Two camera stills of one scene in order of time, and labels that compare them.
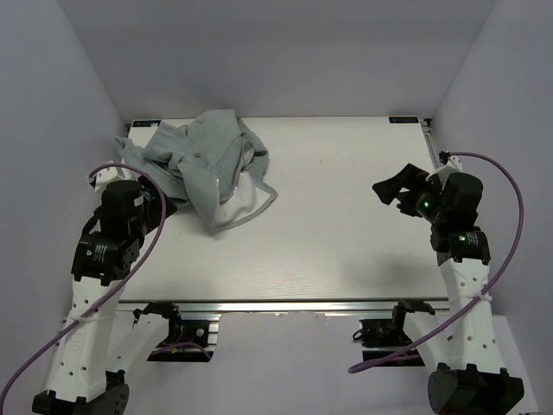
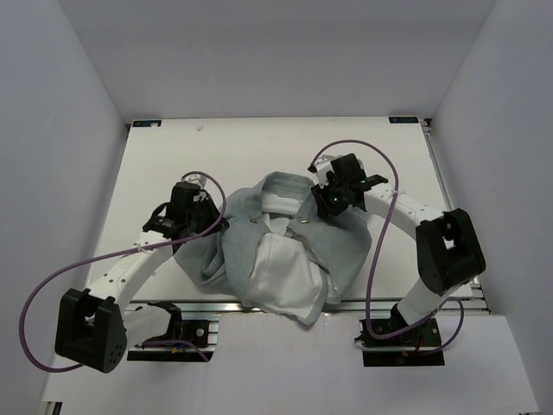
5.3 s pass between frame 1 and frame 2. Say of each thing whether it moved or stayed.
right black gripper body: moved
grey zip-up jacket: moved
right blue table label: stayed
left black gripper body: moved
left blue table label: stayed
